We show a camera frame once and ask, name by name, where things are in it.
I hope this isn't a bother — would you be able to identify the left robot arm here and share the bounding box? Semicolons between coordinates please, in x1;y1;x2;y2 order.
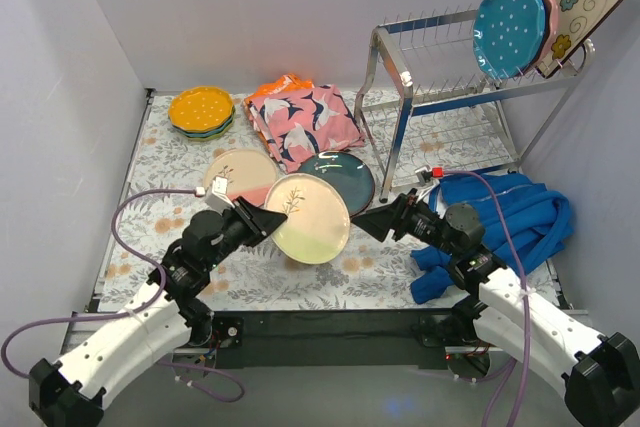
28;197;287;426

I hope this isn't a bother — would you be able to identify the cream rimmed plate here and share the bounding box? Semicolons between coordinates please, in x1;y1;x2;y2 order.
264;173;350;265

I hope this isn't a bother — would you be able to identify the blue cloth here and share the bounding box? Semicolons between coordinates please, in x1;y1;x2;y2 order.
429;173;574;274

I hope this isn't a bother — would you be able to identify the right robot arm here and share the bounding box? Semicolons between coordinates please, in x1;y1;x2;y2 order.
353;191;639;426

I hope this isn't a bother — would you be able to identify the steel dish rack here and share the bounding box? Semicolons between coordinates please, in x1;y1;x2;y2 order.
354;8;596;202

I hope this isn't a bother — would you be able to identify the pink bird print cloth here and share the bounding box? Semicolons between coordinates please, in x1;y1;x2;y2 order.
248;85;365;173

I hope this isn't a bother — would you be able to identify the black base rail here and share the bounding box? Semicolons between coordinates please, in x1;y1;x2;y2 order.
169;307;501;371

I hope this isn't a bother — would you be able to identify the yellow polka dot plate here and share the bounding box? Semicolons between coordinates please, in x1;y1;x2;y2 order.
168;86;235;133

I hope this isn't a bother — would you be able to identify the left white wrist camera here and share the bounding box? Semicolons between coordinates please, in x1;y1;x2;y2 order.
195;176;234;213

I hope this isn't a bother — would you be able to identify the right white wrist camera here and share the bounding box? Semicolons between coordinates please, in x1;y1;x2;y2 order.
415;165;444;187

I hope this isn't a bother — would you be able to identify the green polka dot plate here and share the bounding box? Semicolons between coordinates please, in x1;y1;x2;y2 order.
173;122;233;142

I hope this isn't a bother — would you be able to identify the orange cloth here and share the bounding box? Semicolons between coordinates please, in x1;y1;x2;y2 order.
243;74;314;109

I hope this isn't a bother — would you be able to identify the blue polka dot plate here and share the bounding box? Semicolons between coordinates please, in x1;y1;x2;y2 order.
173;116;234;139

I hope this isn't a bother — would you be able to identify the dark teal plate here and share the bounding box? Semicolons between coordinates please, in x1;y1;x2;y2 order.
298;151;375;217

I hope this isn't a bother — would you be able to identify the cream and pink plate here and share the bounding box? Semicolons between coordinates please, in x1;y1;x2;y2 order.
203;149;279;207

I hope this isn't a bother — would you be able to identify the light blue plate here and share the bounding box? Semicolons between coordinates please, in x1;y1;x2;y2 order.
473;0;547;80

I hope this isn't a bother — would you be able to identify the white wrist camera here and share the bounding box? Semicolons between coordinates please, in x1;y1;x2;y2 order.
195;176;234;213
415;165;444;187

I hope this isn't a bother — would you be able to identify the floral table mat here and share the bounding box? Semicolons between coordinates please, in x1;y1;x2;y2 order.
119;95;509;311

